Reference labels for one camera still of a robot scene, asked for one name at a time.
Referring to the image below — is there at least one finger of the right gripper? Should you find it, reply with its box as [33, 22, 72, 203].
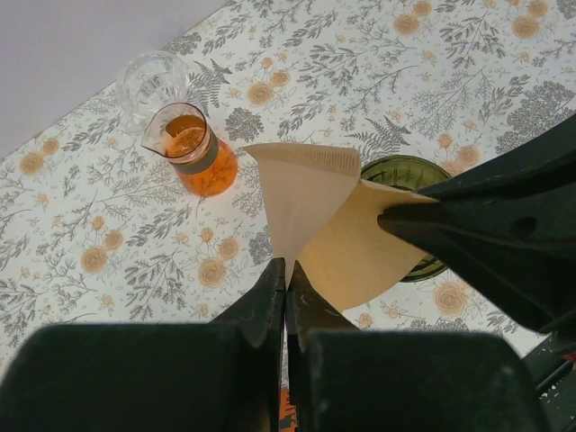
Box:
[421, 116, 575, 212]
[377, 202, 575, 333]

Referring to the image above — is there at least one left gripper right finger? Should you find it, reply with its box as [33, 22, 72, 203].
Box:
[285, 262, 356, 431]

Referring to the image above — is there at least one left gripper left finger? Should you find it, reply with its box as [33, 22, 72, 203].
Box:
[213, 258, 285, 431]

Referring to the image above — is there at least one brown paper coffee filter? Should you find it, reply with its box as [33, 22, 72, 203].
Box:
[245, 143, 430, 311]

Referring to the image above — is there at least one green glass dripper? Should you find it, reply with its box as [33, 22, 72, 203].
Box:
[361, 155, 451, 283]

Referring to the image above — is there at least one orange liquid glass carafe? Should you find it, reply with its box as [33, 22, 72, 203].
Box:
[141, 103, 239, 198]

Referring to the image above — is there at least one floral table mat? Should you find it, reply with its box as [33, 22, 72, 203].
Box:
[1, 1, 575, 364]

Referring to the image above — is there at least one clear empty glass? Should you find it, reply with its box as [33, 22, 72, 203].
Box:
[115, 50, 188, 134]

